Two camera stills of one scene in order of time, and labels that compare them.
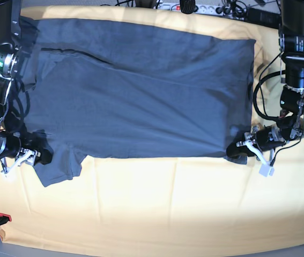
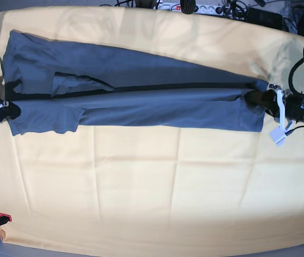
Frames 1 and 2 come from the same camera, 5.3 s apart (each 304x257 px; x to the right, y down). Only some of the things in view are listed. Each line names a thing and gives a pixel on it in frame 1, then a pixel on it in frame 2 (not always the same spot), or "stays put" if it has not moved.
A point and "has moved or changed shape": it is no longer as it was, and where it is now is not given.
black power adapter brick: x=266 y=18 stays put
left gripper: x=7 y=144 -> x=2 y=110
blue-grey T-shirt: x=97 y=89 has moved or changed shape
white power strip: x=200 y=8 stays put
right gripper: x=266 y=138 -> x=268 y=99
